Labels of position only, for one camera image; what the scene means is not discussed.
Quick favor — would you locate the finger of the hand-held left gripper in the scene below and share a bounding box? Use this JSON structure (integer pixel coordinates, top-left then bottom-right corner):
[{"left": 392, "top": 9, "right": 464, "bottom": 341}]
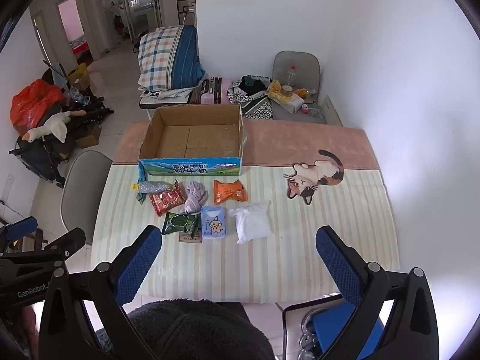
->
[
  {"left": 44, "top": 227, "right": 87, "bottom": 261},
  {"left": 0, "top": 217, "right": 40, "bottom": 250}
]

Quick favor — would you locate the blue snack packet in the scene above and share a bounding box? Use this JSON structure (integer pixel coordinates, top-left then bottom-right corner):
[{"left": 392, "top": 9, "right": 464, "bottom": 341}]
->
[{"left": 137, "top": 159, "right": 151, "bottom": 205}]

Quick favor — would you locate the white printed cloth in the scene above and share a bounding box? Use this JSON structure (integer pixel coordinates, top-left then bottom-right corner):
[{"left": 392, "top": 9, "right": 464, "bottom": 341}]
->
[{"left": 142, "top": 85, "right": 196, "bottom": 101}]

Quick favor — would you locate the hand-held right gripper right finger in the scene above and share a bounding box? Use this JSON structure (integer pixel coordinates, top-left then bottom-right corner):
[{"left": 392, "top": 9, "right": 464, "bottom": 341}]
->
[{"left": 315, "top": 226, "right": 439, "bottom": 360}]

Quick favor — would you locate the clear yellow-topped packet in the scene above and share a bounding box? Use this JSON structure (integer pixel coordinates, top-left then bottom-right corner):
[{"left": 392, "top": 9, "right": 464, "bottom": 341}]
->
[{"left": 131, "top": 181, "right": 175, "bottom": 194}]

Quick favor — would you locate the cat print on tablecloth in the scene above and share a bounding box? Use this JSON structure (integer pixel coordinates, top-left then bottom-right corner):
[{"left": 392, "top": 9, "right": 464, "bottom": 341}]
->
[{"left": 283, "top": 149, "right": 345, "bottom": 205}]

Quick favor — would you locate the small brown cardboard box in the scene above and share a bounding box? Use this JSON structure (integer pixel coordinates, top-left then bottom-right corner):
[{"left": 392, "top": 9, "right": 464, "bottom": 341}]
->
[{"left": 75, "top": 124, "right": 103, "bottom": 149}]

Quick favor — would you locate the purple sock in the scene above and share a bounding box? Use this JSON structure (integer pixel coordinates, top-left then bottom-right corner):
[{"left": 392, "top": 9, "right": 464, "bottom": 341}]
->
[{"left": 176, "top": 181, "right": 208, "bottom": 214}]

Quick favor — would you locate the orange plastic bag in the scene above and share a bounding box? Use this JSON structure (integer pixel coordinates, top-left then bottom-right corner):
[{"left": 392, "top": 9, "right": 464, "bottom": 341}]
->
[{"left": 10, "top": 79, "right": 67, "bottom": 137}]

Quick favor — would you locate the black cart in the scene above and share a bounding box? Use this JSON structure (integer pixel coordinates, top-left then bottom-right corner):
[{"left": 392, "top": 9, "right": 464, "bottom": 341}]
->
[{"left": 9, "top": 94, "right": 114, "bottom": 189}]

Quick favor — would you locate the plaid quilt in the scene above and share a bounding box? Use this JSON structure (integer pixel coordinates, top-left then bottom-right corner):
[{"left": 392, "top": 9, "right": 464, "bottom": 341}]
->
[{"left": 137, "top": 26, "right": 184, "bottom": 91}]

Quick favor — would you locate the white flat panel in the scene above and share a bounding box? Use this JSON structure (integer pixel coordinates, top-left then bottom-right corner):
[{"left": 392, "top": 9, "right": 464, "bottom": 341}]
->
[{"left": 322, "top": 95, "right": 344, "bottom": 127}]

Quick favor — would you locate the orange packet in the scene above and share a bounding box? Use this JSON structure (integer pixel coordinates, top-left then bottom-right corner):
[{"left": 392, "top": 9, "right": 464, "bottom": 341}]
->
[{"left": 213, "top": 178, "right": 249, "bottom": 205}]

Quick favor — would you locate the white plastic bag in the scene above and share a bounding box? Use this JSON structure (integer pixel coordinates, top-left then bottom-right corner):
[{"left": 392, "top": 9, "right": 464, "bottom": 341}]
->
[{"left": 227, "top": 200, "right": 274, "bottom": 245}]

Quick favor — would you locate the grey shell chair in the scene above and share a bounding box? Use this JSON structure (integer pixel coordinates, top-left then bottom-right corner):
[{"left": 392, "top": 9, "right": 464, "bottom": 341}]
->
[{"left": 60, "top": 150, "right": 113, "bottom": 248}]

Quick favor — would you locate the striped table mat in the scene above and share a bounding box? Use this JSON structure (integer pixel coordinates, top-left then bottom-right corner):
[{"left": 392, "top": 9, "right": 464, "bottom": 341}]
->
[{"left": 90, "top": 163, "right": 400, "bottom": 304}]

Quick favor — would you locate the white goose plush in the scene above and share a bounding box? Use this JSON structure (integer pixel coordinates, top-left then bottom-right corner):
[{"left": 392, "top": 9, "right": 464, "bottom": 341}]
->
[{"left": 21, "top": 112, "right": 85, "bottom": 144}]

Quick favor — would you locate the grey padded chair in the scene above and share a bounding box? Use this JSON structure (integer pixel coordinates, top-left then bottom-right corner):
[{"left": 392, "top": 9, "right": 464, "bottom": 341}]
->
[{"left": 271, "top": 50, "right": 328, "bottom": 124}]

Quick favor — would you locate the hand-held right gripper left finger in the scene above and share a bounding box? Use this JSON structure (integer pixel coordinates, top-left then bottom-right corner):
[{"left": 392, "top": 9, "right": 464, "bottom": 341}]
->
[{"left": 39, "top": 225, "right": 163, "bottom": 360}]

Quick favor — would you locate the blue tissue pack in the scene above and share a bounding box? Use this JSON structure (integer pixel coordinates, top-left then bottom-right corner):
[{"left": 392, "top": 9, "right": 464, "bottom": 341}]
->
[{"left": 200, "top": 205, "right": 228, "bottom": 239}]

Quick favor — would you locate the green packet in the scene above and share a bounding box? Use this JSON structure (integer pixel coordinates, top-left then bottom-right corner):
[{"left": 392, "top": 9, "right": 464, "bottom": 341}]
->
[{"left": 161, "top": 211, "right": 201, "bottom": 236}]

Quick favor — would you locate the person's dark fleece clothing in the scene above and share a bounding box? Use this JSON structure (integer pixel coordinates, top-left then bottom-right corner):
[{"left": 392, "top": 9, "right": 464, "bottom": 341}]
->
[{"left": 95, "top": 299, "right": 276, "bottom": 360}]

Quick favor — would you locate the yellow cardboard box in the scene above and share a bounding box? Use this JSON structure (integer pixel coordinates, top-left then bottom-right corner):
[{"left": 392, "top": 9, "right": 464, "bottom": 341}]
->
[{"left": 67, "top": 63, "right": 91, "bottom": 91}]

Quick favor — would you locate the black white patterned bag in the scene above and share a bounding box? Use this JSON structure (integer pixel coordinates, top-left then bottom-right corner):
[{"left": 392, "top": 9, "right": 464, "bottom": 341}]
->
[{"left": 227, "top": 76, "right": 274, "bottom": 121}]

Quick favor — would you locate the white wrapped pack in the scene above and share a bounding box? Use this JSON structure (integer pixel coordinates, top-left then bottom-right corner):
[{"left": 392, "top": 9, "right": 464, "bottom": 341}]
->
[{"left": 277, "top": 92, "right": 305, "bottom": 114}]

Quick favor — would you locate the clear plastic bottle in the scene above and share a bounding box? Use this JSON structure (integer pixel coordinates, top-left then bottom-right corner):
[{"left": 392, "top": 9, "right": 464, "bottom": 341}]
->
[{"left": 285, "top": 65, "right": 299, "bottom": 91}]

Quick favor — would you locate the blue plastic box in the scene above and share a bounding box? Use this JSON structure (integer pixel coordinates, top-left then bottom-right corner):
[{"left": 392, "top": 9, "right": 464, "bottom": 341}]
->
[{"left": 311, "top": 302, "right": 385, "bottom": 354}]

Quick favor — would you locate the red wet wipe packet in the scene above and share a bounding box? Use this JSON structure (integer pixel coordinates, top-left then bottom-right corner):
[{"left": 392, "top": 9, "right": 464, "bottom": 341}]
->
[{"left": 149, "top": 180, "right": 186, "bottom": 217}]

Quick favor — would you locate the pink suitcase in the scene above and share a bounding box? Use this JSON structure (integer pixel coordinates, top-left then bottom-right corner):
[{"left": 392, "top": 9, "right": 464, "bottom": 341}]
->
[{"left": 200, "top": 77, "right": 233, "bottom": 105}]

